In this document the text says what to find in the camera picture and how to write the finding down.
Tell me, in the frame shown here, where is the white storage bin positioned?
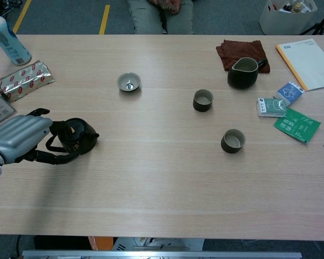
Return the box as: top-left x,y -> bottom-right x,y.
259,0 -> 318,36

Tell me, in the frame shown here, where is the black teapot with loop handle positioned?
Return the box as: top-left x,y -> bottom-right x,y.
45,117 -> 100,156

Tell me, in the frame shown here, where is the silver and black left robot hand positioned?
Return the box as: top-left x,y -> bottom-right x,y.
0,108 -> 83,165

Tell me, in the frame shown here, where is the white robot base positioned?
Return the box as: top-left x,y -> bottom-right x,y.
112,237 -> 205,251

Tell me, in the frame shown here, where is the black tripod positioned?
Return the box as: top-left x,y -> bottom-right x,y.
301,0 -> 324,36

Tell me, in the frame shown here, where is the orange object under table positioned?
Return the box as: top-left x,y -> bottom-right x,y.
87,236 -> 114,251

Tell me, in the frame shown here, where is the white notebook with yellow edge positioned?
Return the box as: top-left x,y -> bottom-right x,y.
275,38 -> 324,92

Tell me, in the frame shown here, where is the clear plastic bottle blue label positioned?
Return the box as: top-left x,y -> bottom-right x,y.
0,8 -> 32,66

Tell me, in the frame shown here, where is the grey-green tea packet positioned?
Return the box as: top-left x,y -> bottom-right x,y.
256,97 -> 287,118

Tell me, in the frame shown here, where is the green tea sachet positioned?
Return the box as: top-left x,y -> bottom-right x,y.
273,107 -> 321,144

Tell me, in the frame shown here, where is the aluminium rail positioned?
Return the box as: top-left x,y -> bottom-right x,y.
21,250 -> 302,259

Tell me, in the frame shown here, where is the gold foil bag red print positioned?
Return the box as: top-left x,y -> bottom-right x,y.
0,60 -> 56,103

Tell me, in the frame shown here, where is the dark ceramic pouring pitcher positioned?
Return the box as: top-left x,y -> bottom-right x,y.
227,57 -> 268,90

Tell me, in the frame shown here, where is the seated person in grey trousers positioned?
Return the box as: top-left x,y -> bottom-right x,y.
127,0 -> 194,35

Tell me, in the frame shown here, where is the dark ceramic tea cup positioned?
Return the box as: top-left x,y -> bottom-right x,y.
192,88 -> 214,112
220,128 -> 246,154

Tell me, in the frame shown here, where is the blue and white tea packet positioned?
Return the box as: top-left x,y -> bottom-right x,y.
273,81 -> 305,107

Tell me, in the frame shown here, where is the brown folded cloth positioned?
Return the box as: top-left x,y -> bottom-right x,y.
215,39 -> 271,74

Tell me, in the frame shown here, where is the grey-green shallow tea bowl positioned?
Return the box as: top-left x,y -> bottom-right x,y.
117,72 -> 141,92

